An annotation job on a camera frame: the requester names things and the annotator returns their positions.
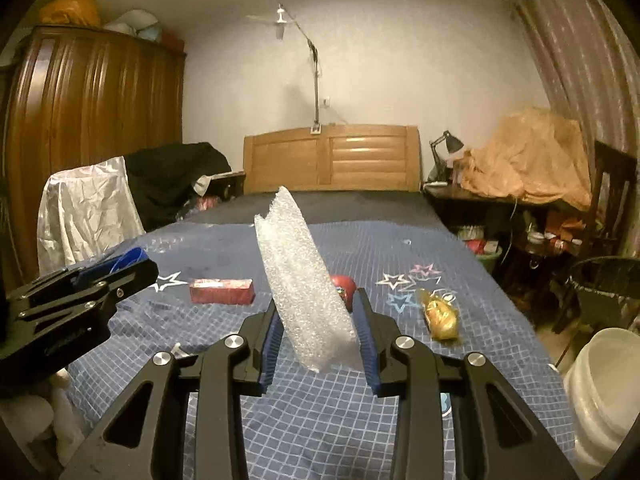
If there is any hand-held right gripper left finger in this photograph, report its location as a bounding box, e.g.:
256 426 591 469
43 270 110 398
60 302 281 480

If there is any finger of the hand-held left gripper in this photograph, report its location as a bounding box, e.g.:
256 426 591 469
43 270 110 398
20 261 159 321
10 249 151 306

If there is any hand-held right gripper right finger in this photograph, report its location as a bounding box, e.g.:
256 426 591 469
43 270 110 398
352 287 581 480

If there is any white bubble wrap piece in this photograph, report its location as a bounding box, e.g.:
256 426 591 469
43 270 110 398
254 186 362 373

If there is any white plastic bucket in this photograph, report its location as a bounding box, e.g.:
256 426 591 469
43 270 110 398
564 327 640 480

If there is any long red box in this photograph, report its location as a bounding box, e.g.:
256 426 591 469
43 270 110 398
189 278 256 306

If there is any yellow snack wrapper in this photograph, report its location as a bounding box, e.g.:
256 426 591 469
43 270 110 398
416 287 462 345

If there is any black clothing pile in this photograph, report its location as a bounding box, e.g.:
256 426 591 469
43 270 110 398
124 142 232 232

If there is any brown wooden wardrobe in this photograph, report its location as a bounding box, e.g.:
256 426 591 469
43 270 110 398
4 25 187 281

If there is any green bin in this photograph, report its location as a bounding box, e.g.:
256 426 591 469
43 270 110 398
474 249 504 277

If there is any dark wooden desk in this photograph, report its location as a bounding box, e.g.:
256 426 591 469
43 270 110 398
424 182 596 281

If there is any wooden headboard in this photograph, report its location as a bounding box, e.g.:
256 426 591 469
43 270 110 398
243 125 421 194

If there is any black desk lamp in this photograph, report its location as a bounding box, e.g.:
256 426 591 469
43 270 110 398
426 130 464 184

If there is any white blue bundle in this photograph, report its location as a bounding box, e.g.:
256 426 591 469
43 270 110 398
104 9 166 43

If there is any black mesh basket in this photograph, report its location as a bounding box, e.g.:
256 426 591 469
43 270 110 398
552 256 640 333

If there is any orange cloth cover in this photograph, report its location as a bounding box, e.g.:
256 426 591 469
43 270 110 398
459 107 594 212

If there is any orange bag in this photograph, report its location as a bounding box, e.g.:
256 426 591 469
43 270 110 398
39 0 102 28

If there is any dark wooden chair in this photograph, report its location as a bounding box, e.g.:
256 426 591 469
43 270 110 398
587 140 639 261

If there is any white ceiling fan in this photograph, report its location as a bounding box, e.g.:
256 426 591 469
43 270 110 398
246 6 302 42

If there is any striped curtain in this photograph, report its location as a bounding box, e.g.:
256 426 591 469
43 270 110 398
515 0 640 161

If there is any metal mount pole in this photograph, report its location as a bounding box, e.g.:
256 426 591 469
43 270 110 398
271 0 323 135

